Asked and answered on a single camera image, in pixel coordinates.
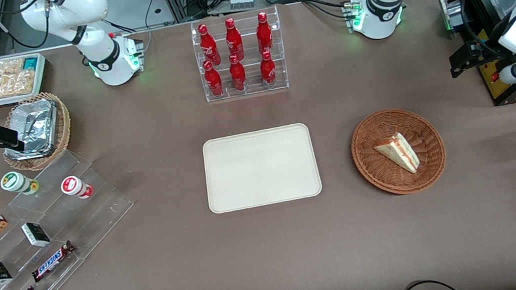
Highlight triangular sandwich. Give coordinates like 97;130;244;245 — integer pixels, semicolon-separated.
371;129;423;180

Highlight oval tan wicker basket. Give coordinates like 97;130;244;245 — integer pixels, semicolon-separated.
0;88;78;175

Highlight round brown wicker basket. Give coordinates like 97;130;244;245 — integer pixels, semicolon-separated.
346;101;451;201

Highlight cream rectangular tray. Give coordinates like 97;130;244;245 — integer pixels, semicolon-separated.
199;121;325;216

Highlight silver foil container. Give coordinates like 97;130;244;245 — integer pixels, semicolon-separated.
0;96;63;163

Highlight green lid white cup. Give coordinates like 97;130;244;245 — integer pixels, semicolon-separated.
0;167;41;200

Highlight large clear cracker bag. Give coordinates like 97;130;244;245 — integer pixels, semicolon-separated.
0;68;38;99

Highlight small clear cracker bag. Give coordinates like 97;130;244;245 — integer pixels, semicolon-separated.
0;57;27;77

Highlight red lid white cup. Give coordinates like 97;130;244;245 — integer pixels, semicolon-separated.
59;173;95;203

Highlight clear acrylic stepped stand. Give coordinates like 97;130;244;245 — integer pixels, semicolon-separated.
0;142;147;290

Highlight red cola bottle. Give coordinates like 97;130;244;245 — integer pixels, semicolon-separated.
196;21;223;68
257;49;279;88
253;10;276;57
201;58;225;99
227;52;249;93
223;16;246;63

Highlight clear acrylic bottle rack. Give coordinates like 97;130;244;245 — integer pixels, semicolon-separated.
188;5;291;104

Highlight white power strip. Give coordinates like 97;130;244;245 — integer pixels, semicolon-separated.
227;0;255;11

